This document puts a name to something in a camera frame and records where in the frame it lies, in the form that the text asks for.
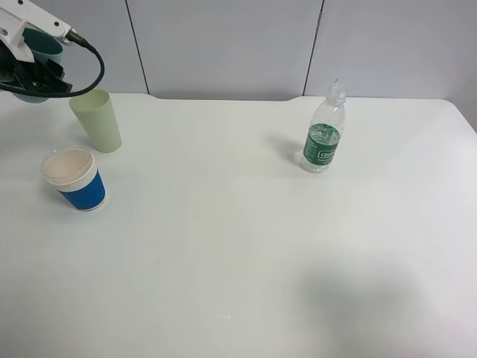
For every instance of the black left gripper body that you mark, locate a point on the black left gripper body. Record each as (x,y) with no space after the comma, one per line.
(10,69)

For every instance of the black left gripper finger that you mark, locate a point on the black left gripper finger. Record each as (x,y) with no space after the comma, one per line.
(40,87)
(45,71)

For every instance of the teal plastic cup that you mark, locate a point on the teal plastic cup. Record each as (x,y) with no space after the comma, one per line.
(42,46)

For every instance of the clear green-label water bottle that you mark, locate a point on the clear green-label water bottle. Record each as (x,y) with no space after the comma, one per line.
(325,131)

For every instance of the pale green plastic cup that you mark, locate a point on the pale green plastic cup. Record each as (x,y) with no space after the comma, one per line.
(95,112)

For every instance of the blue sleeved paper cup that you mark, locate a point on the blue sleeved paper cup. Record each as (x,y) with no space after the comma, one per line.
(74,173)

